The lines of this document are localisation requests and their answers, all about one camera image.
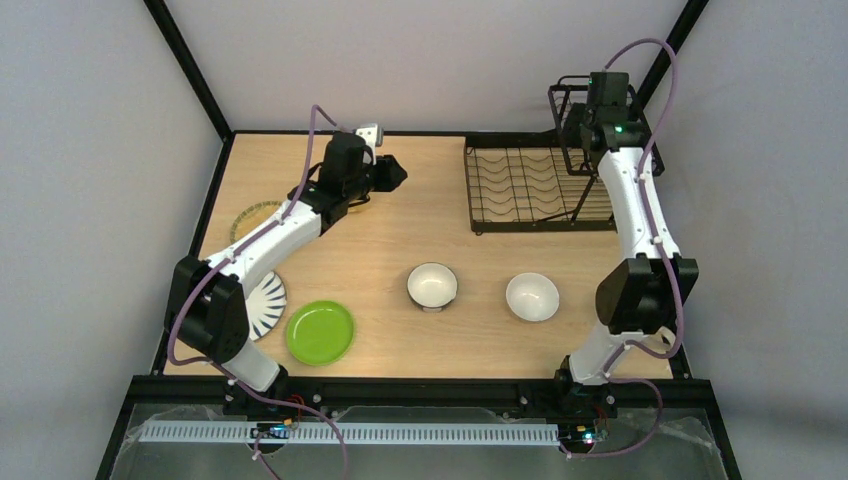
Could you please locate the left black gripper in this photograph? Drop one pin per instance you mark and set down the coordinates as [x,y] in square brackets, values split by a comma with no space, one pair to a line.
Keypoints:
[382,174]

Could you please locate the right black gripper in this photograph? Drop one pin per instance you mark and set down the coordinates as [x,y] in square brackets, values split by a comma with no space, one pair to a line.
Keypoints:
[592,139]

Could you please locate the black wire dish rack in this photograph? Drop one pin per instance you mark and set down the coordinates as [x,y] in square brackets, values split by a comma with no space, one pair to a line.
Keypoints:
[530,182]

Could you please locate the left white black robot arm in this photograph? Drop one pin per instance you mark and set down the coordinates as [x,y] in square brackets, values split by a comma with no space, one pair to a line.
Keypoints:
[207,309]

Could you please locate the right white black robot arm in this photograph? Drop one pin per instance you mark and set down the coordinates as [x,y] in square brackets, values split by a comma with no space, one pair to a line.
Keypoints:
[639,305]

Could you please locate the yellow ceramic mug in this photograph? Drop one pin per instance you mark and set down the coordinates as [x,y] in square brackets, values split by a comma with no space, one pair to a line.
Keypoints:
[357,206]

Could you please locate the black rimmed white bowl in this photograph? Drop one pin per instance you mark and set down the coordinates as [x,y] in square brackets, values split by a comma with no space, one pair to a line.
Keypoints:
[432,286]

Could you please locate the woven bamboo plate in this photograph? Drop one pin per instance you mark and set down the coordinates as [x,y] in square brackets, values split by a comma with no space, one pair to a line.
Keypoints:
[250,218]

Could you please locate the plain white bowl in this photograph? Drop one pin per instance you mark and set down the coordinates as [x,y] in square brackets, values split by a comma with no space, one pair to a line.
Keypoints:
[532,297]

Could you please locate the green plastic plate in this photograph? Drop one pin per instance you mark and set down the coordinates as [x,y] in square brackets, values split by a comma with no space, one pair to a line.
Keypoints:
[320,333]

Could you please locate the blue striped white plate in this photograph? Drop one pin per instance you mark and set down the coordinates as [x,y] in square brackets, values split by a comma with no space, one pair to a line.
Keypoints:
[266,305]

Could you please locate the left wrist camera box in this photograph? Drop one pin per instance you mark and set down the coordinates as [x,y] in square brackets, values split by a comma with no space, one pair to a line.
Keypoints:
[371,133]

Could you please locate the white slotted cable duct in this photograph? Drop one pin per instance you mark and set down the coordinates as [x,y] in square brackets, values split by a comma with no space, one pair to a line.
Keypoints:
[312,433]

